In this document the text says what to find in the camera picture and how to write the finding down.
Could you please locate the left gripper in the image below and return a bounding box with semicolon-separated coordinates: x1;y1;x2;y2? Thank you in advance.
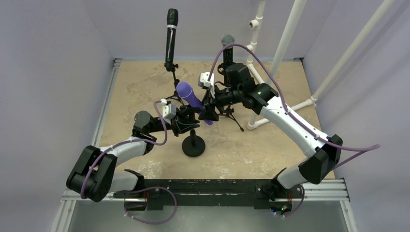
148;109;199;137

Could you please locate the black round-base mic stand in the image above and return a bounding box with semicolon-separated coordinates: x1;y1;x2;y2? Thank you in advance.
182;129;205;157

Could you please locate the purple microphone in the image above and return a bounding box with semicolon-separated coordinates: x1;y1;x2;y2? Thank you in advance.
176;82;211;115

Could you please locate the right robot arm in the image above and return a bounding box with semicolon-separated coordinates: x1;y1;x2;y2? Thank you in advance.
198;63;343;197

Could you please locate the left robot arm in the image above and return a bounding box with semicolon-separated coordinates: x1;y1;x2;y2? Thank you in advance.
66;104;200;202

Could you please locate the black tripod stand left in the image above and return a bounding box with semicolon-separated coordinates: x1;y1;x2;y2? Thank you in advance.
164;62;185;105

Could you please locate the black microphone silver grille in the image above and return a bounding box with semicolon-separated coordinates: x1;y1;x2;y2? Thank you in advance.
221;34;235;68

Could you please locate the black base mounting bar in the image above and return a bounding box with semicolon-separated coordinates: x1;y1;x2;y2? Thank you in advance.
114;179;303;212

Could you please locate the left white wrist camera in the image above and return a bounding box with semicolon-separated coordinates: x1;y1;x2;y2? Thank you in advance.
160;99;176;124

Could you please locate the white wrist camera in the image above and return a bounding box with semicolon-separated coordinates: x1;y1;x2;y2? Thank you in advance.
160;99;176;124
198;72;215;98

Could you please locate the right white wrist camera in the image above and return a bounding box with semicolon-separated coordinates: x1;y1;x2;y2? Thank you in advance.
198;72;215;98

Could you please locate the black tripod stand shock mount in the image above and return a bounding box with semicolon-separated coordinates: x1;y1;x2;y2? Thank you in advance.
217;62;244;132

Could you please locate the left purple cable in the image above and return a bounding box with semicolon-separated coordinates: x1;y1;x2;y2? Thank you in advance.
80;100;168;200

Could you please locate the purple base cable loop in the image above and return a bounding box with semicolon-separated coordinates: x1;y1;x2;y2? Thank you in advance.
124;187;178;225

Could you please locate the black wireless microphone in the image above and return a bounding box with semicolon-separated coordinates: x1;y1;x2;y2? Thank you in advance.
164;8;178;72

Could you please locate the white PVC pipe frame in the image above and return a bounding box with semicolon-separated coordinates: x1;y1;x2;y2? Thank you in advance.
245;0;395;131

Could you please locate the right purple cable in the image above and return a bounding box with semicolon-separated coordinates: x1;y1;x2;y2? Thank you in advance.
207;43;381;170

